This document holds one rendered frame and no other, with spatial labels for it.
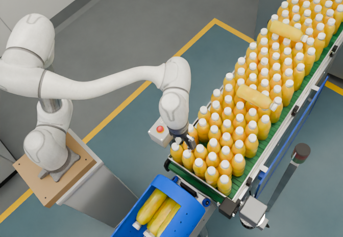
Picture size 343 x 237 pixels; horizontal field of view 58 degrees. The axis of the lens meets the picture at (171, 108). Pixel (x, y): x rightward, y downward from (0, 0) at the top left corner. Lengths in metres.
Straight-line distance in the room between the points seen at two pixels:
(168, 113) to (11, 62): 0.54
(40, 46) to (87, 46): 2.57
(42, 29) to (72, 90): 0.25
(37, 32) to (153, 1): 2.86
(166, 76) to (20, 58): 0.51
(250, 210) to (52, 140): 1.07
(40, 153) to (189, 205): 0.74
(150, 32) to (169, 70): 2.44
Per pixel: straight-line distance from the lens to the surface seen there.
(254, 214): 1.75
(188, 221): 1.43
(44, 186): 1.82
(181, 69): 1.21
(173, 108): 1.08
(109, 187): 2.11
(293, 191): 2.71
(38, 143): 1.60
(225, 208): 1.60
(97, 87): 1.13
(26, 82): 1.12
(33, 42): 1.18
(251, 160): 1.78
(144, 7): 3.92
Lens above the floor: 2.58
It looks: 60 degrees down
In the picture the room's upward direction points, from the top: 17 degrees counter-clockwise
